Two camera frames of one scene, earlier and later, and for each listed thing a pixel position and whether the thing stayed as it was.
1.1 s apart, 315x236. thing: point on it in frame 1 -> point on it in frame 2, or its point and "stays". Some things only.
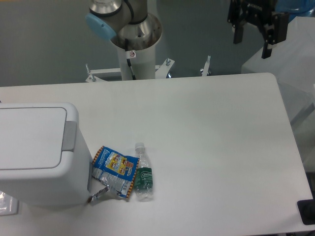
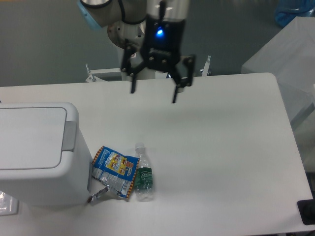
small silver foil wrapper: x=94 y=196 stays
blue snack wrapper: x=117 y=170 stays
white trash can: x=44 y=159 stays
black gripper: x=259 y=12 -> x=162 y=42
